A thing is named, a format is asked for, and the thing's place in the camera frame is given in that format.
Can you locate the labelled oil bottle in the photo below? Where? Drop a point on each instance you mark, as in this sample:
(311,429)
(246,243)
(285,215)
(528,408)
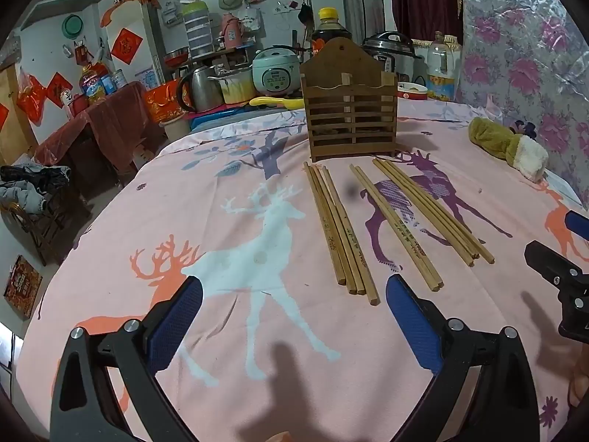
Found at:
(92,85)

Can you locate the pink thermos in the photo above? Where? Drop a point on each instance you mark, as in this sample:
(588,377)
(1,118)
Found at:
(231,32)

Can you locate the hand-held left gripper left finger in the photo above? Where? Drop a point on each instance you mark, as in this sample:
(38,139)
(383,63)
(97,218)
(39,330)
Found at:
(177,317)

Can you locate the red basin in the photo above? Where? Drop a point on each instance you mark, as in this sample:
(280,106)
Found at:
(176,57)

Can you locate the yellow plastic ladle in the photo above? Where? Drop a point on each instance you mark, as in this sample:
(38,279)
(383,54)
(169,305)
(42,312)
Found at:
(271,101)

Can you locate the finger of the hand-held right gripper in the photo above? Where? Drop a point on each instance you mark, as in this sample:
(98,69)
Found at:
(579,226)
(550,262)

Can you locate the red white bowl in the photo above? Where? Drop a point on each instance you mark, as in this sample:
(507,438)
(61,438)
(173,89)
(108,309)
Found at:
(412,93)

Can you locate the white bucket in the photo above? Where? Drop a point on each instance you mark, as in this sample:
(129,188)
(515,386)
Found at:
(175,128)

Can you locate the stacked steel lunch container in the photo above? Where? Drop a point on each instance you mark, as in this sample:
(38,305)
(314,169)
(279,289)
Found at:
(198,32)

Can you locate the blue tray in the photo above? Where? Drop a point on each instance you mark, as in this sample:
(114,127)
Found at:
(216,117)

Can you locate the red printed box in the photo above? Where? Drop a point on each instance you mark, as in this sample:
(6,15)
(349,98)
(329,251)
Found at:
(23,285)

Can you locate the wooden chopstick holder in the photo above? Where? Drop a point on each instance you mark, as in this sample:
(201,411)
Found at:
(349,115)

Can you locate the pale yellow pot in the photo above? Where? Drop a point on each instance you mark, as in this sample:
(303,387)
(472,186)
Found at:
(234,87)

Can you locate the white flat box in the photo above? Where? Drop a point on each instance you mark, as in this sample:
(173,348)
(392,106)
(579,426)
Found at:
(559,186)

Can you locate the black silver pressure cooker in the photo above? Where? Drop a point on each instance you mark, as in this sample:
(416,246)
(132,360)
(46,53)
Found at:
(391,55)

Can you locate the green plate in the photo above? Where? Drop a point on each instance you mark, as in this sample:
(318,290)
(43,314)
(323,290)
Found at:
(73,26)

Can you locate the steel kettle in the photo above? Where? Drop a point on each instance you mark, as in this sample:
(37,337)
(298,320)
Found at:
(202,87)

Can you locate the pile of clothes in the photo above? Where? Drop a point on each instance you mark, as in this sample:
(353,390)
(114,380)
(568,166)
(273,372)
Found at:
(27,184)

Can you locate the white refrigerator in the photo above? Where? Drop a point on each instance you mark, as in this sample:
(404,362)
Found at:
(149,32)

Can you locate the red diamond paper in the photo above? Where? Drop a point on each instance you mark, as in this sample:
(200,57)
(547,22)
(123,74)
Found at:
(125,46)

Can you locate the red gift box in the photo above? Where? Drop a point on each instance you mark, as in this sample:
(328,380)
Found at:
(161,103)

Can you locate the red-cloth covered table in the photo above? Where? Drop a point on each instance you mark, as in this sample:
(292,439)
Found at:
(115,115)

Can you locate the pink deer-printed cloth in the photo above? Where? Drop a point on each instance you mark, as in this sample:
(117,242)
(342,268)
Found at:
(184,202)

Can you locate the wooden chair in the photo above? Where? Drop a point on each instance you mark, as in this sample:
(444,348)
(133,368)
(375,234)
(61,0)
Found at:
(50,230)

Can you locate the black hanging pouch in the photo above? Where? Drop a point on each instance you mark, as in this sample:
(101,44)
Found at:
(304,13)

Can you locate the green plush mitten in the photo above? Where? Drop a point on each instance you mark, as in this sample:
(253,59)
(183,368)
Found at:
(497,140)

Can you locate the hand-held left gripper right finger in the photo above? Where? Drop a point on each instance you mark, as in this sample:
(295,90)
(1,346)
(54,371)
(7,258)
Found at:
(412,317)

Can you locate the wooden door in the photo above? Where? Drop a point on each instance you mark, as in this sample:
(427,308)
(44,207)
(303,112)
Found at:
(14,119)

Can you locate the dark purple cloth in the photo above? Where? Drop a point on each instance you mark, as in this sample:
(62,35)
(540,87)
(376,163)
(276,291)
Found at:
(524,130)

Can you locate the yellow-capped soy sauce bottle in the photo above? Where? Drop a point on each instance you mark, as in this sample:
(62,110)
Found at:
(329,27)

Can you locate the clear cooking oil bottle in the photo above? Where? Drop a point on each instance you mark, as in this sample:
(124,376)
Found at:
(441,69)

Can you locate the floral plastic sheet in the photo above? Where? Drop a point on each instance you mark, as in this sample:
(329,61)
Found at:
(529,55)

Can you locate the pale green rice cooker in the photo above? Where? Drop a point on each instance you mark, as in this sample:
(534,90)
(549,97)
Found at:
(276,71)

